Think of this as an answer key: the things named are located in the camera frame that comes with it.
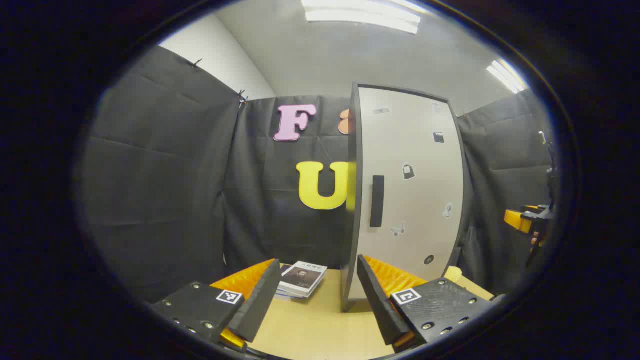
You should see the black cabinet door handle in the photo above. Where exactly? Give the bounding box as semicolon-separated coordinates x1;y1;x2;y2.
370;175;386;228

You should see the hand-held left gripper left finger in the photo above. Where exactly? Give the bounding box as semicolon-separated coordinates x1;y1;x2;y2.
150;258;282;351

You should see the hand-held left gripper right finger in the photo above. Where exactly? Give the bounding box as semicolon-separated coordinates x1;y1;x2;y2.
356;254;506;353

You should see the beige cabinet door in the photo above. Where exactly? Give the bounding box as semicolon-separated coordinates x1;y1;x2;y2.
348;86;466;301

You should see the dark blue cover book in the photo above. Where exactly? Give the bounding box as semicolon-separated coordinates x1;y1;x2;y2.
274;263;311;301

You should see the white book with portrait cover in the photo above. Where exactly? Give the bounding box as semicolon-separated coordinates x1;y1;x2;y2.
277;261;328;299

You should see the black backdrop cloth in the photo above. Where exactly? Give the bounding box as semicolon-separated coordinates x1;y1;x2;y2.
82;45;556;303

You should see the dark grey cabinet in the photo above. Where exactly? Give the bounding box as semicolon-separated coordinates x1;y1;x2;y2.
341;82;468;312

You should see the small ceiling light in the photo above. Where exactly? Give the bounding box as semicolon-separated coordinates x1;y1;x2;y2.
486;59;528;95

